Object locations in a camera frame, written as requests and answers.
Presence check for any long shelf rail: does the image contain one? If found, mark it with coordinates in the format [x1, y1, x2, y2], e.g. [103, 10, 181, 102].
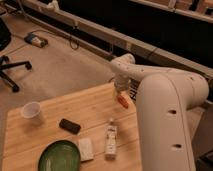
[21, 0, 213, 78]

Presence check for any black rectangular object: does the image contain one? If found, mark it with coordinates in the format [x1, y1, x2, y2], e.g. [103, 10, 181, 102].
[59, 119, 81, 134]

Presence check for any device on floor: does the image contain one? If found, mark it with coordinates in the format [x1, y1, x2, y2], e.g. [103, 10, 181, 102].
[24, 33, 48, 48]

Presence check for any white sponge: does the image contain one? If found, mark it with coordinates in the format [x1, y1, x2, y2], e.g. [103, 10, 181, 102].
[78, 138, 94, 162]

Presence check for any white bottle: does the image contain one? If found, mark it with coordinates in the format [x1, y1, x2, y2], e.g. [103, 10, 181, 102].
[105, 118, 117, 160]

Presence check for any black office chair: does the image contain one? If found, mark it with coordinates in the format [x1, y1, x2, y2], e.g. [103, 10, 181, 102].
[0, 18, 32, 93]

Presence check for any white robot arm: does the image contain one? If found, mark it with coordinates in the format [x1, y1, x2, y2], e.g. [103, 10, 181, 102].
[110, 53, 209, 171]

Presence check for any green bowl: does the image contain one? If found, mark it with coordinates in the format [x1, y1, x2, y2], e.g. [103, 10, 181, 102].
[38, 140, 80, 171]

